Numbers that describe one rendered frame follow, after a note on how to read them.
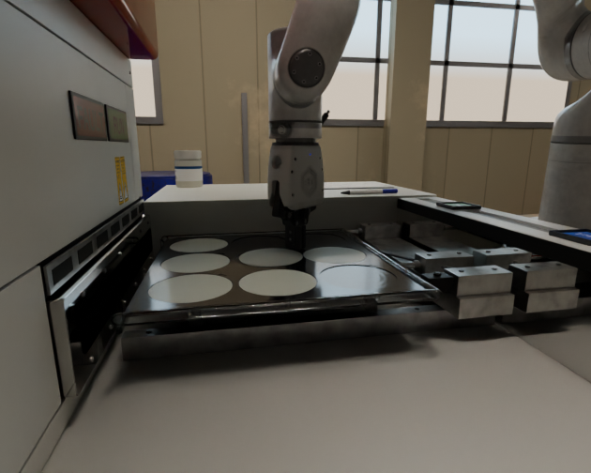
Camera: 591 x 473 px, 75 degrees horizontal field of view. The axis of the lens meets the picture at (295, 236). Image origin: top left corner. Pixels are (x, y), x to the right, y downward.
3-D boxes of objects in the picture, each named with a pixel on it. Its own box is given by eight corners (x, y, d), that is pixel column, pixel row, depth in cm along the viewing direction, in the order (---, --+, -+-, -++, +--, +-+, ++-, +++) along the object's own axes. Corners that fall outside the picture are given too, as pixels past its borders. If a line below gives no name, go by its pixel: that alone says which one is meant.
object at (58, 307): (57, 400, 34) (42, 300, 32) (145, 261, 76) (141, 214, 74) (79, 397, 35) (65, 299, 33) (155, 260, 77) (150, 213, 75)
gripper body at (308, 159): (295, 135, 55) (295, 212, 58) (332, 136, 63) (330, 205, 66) (256, 136, 60) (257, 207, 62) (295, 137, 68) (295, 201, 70)
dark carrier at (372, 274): (125, 317, 40) (124, 312, 40) (166, 240, 73) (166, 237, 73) (425, 294, 47) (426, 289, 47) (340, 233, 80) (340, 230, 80)
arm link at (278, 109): (327, 120, 57) (316, 124, 65) (329, 22, 54) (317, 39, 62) (270, 120, 55) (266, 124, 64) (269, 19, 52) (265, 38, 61)
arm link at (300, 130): (298, 120, 55) (298, 142, 55) (331, 123, 62) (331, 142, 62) (255, 122, 60) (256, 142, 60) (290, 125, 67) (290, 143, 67)
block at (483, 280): (456, 297, 50) (459, 274, 49) (442, 287, 53) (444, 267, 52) (510, 292, 51) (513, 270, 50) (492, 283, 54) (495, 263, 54)
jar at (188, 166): (174, 188, 99) (172, 150, 97) (177, 185, 106) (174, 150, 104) (203, 188, 101) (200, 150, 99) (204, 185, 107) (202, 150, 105)
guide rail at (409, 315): (123, 361, 46) (120, 338, 45) (127, 353, 48) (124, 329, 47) (494, 325, 55) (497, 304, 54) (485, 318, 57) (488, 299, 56)
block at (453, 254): (424, 277, 57) (426, 257, 57) (413, 269, 60) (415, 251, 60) (472, 273, 59) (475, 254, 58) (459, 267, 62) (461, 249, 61)
